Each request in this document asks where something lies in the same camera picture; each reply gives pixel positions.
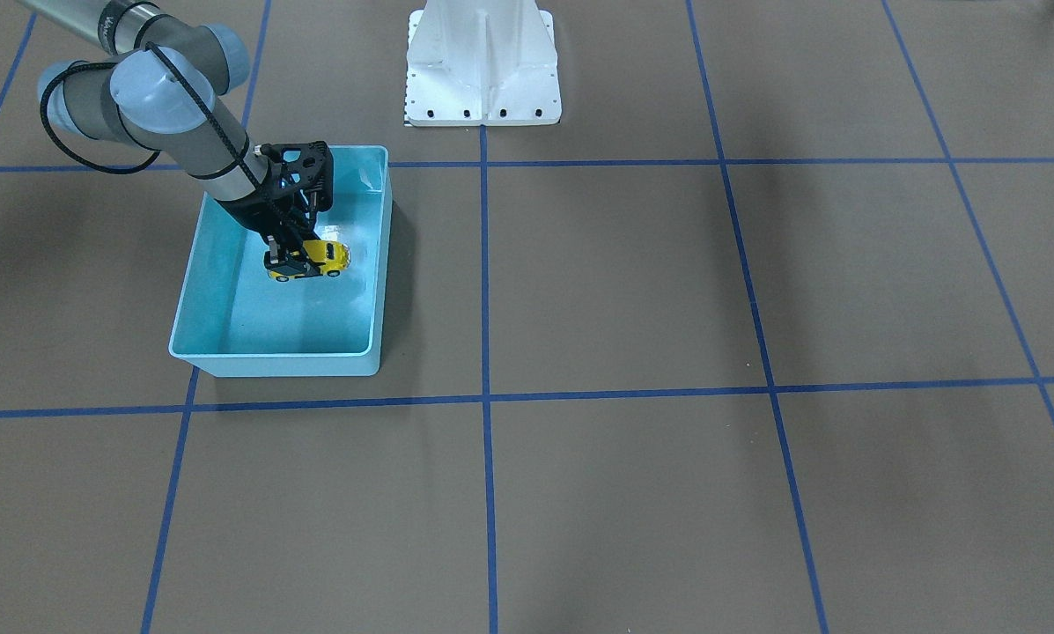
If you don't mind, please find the light blue plastic bin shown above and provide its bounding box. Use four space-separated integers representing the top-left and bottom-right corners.
169 145 393 378

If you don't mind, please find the yellow beetle toy car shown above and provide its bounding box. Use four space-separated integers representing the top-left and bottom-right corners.
262 240 350 284

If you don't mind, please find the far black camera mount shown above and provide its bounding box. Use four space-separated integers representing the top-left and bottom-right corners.
254 141 334 224

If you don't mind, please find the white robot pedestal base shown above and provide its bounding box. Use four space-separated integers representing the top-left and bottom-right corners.
403 1 563 128

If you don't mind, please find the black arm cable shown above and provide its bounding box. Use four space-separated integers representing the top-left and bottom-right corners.
40 41 316 256

